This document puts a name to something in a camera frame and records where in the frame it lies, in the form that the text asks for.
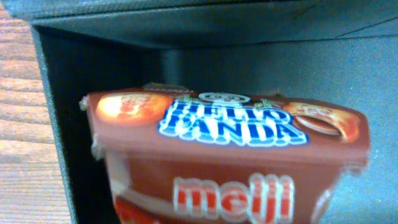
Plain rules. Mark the black open gift box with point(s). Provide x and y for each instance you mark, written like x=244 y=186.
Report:
x=342 y=52

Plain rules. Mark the red Hello Panda box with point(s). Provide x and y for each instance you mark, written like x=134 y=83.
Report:
x=177 y=156

